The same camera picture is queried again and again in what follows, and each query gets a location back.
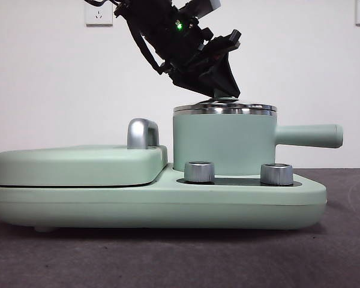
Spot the glass lid with green knob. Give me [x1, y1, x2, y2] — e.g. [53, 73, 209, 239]
[172, 89, 277, 113]

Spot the mint green steamer pot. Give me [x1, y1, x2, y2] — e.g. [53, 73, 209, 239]
[171, 106, 344, 177]

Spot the silver control knob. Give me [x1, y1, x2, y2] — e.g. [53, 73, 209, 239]
[260, 163, 294, 185]
[183, 161, 215, 184]

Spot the mint green breakfast machine base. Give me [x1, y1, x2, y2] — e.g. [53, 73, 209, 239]
[0, 161, 328, 233]

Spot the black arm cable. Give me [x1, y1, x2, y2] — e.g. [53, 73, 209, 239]
[126, 14, 167, 76]

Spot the green griddle cover, silver handle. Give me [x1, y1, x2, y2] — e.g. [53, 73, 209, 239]
[0, 118, 169, 187]

